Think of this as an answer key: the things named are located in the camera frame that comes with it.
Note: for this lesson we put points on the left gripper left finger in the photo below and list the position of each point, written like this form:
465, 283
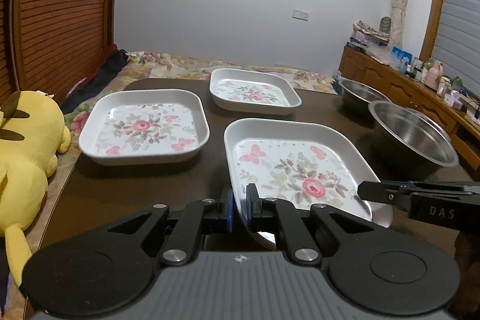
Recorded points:
174, 238

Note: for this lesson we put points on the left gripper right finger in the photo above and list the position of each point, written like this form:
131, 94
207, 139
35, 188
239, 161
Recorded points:
295, 230

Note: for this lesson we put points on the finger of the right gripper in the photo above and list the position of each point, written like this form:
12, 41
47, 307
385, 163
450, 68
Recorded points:
378, 193

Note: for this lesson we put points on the large steel bowl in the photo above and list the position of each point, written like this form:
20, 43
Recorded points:
407, 145

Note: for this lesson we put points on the floral white tray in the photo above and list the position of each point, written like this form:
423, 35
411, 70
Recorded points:
149, 126
253, 92
302, 163

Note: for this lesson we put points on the medium steel bowl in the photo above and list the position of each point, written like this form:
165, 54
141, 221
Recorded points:
357, 96

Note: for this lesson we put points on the pink tissue box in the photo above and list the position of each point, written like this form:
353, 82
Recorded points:
453, 100

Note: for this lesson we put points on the pink bottle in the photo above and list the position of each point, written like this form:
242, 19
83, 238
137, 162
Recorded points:
434, 76

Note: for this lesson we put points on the blue picture card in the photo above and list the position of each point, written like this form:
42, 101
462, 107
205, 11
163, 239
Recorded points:
400, 59

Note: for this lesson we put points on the wooden sideboard cabinet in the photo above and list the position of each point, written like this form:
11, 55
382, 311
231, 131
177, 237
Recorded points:
408, 92

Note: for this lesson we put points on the floral bed quilt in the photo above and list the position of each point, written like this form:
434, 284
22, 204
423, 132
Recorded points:
146, 65

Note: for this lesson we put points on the grey window blind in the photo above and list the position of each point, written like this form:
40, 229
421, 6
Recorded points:
456, 44

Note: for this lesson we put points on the stack of folded fabrics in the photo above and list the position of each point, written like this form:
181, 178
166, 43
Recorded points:
364, 36

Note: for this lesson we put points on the black clothing pile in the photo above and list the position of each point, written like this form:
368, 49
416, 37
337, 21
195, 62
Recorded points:
93, 85

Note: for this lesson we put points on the brown louvered wardrobe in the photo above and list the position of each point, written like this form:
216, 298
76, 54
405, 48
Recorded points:
51, 45

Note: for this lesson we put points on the white wall switch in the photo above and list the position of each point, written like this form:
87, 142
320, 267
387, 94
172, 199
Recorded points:
301, 15

